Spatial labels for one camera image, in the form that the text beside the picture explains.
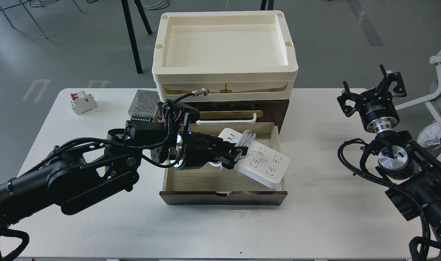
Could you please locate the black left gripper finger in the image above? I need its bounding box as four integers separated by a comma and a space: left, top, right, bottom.
206, 135, 247, 148
210, 150, 248, 170

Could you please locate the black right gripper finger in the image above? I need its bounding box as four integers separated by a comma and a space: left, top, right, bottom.
376, 65, 407, 97
337, 81, 362, 117

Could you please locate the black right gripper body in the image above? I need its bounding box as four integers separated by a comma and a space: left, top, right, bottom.
356, 89, 399, 133

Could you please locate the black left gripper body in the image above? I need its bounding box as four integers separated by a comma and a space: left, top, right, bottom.
173, 132, 231, 170

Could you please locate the white power strip with cable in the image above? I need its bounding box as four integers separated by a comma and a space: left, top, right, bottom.
214, 125, 290, 191

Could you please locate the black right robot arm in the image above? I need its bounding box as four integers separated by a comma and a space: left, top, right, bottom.
337, 65, 441, 261

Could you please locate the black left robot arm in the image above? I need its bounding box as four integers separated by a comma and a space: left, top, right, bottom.
0, 88, 251, 261

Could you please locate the open wooden drawer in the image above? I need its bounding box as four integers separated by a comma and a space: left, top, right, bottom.
159, 122, 288, 206

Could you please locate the white shoe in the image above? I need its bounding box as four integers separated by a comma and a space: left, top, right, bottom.
417, 122, 441, 148

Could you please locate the silver metal power supply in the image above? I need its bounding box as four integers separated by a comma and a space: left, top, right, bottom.
128, 90, 160, 122

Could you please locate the cream plastic tray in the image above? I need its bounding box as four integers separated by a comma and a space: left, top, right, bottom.
152, 10, 298, 102

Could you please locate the white drawer handle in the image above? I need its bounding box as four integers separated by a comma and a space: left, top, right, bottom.
196, 112, 257, 126

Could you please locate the white circuit breaker red switch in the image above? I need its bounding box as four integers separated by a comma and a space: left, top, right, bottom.
70, 91, 98, 115

